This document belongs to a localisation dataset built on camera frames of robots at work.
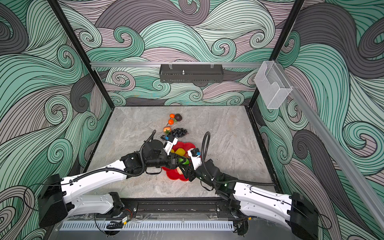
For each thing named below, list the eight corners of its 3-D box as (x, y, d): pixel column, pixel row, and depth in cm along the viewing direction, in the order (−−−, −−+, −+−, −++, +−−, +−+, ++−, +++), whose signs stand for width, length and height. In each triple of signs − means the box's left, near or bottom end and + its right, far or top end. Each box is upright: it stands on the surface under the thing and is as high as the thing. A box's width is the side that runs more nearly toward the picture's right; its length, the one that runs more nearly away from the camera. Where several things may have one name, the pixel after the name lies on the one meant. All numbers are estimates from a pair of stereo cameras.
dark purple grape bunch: (175, 140, 102) (175, 136, 99) (172, 133, 106) (171, 129, 102) (187, 135, 105) (187, 132, 101) (183, 129, 109) (183, 125, 105)
